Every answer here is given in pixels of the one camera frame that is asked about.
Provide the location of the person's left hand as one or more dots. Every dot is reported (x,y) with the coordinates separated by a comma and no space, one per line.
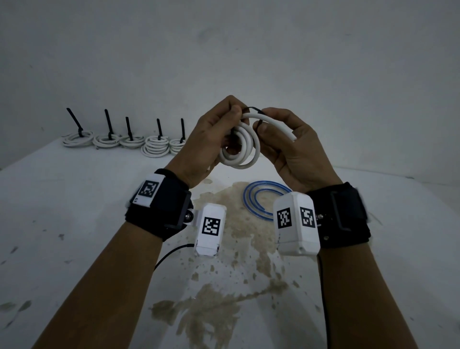
(201,144)

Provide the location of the person's right hand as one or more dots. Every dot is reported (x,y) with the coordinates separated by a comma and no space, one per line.
(305,158)

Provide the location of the person's right forearm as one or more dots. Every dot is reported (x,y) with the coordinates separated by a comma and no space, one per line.
(366,302)

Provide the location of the person's left forearm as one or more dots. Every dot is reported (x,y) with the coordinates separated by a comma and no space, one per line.
(100,291)

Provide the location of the white checkered marker tag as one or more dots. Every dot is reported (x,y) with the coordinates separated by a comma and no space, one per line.
(147,190)

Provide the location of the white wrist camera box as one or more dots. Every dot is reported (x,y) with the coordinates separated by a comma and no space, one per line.
(210,244)
(294,241)

